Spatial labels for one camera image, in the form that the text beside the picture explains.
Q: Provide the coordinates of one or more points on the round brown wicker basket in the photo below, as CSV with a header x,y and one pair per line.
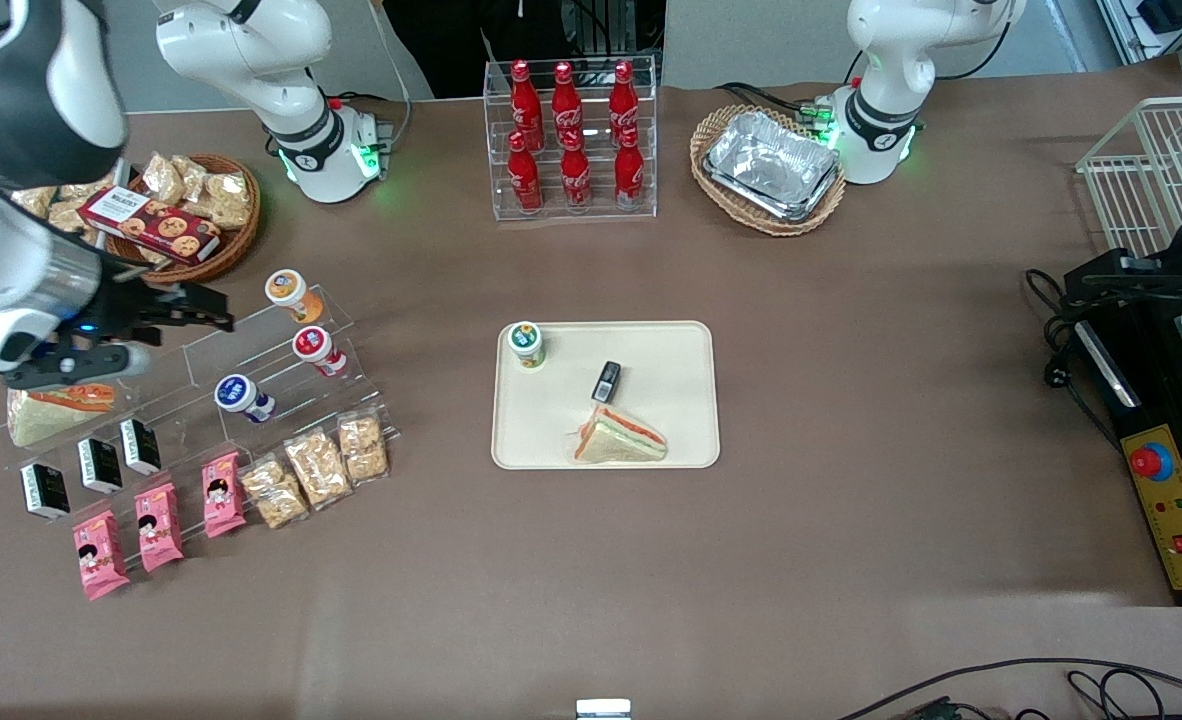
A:
x,y
236,250

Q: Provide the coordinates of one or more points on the clear acrylic stepped stand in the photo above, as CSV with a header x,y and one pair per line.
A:
x,y
351,330
186,440

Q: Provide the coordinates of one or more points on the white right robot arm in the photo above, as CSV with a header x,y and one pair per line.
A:
x,y
251,50

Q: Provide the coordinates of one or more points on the wrapped triangle sandwich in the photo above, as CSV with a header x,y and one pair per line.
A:
x,y
621,440
46,415

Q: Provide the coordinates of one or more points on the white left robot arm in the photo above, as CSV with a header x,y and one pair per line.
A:
x,y
891,120

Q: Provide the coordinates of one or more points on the green gum bottle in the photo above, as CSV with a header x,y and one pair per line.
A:
x,y
526,340

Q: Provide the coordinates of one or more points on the black yellow control box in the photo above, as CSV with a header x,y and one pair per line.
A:
x,y
1176,520

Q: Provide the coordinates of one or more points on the clear wrapped pastry packet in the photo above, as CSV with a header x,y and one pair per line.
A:
x,y
163,178
229,200
156,258
194,175

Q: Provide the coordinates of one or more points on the orange gum bottle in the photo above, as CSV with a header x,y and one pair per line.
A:
x,y
286,287

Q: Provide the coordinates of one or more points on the small white box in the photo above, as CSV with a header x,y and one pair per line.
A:
x,y
603,709

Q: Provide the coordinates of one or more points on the cream plastic tray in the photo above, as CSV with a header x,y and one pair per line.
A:
x,y
641,350

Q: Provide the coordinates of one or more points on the pink snack packet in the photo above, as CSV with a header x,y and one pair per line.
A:
x,y
223,495
158,527
100,555

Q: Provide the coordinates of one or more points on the aluminium foil tray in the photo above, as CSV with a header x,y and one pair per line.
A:
x,y
771,165

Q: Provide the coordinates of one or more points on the red gum bottle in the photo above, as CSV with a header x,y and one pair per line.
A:
x,y
311,343

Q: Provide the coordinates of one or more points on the clear acrylic bottle rack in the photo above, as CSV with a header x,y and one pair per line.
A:
x,y
596,215

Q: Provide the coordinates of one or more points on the puffed rice bar packet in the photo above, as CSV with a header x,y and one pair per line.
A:
x,y
364,448
276,492
318,468

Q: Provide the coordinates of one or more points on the red cookie box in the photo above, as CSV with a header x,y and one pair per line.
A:
x,y
156,228

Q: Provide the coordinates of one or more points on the blue gum bottle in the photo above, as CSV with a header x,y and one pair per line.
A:
x,y
236,393

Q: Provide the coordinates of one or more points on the red cola bottle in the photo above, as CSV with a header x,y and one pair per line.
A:
x,y
576,178
524,105
630,175
624,105
524,180
566,105

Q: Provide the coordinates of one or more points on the small black packet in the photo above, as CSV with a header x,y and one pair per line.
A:
x,y
607,380

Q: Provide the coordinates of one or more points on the light wicker basket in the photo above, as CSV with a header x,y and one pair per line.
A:
x,y
716,195

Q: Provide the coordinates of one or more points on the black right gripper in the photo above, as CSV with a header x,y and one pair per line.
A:
x,y
123,309

